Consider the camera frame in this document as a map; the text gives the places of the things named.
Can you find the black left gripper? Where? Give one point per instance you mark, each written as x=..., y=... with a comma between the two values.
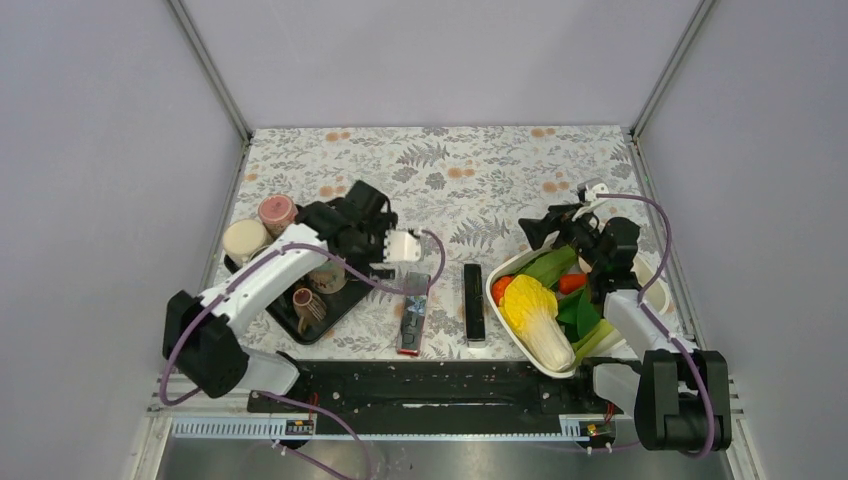
x=383, y=221

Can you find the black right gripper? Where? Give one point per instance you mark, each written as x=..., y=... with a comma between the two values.
x=562, y=218

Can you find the pink speckled mug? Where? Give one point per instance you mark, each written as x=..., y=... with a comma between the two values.
x=276, y=213

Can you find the brown ribbed mug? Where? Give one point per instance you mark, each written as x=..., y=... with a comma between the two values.
x=309, y=307

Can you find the plain cream mug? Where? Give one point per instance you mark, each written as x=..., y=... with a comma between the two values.
x=243, y=238

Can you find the floral cream mug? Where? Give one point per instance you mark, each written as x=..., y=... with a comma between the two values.
x=328, y=278

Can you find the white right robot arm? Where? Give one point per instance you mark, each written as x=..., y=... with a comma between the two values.
x=682, y=399

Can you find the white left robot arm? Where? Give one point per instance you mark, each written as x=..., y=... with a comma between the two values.
x=202, y=332

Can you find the orange carrot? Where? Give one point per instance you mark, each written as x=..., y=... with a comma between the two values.
x=572, y=282

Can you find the white oval basin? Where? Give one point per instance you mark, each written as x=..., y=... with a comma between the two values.
x=658, y=296

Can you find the green leafy vegetable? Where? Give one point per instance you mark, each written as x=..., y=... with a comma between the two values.
x=576, y=315

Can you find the black rectangular tray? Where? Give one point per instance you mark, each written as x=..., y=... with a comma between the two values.
x=331, y=301

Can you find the silver red flat box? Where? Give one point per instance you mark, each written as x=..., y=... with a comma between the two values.
x=412, y=321

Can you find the green white leek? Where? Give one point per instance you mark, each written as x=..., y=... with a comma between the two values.
x=600, y=341

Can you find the yellow napa cabbage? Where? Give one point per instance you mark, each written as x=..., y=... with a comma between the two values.
x=530, y=308

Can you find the red tomato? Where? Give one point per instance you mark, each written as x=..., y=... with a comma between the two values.
x=498, y=289

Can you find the black rectangular box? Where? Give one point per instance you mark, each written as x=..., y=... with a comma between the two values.
x=475, y=331

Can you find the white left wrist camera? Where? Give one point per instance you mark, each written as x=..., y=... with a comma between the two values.
x=401, y=246

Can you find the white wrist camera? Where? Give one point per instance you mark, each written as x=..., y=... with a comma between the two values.
x=590, y=191
x=401, y=246

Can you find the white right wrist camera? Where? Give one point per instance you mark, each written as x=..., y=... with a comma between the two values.
x=590, y=191

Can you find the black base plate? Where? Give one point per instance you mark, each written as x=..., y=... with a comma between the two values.
x=451, y=398

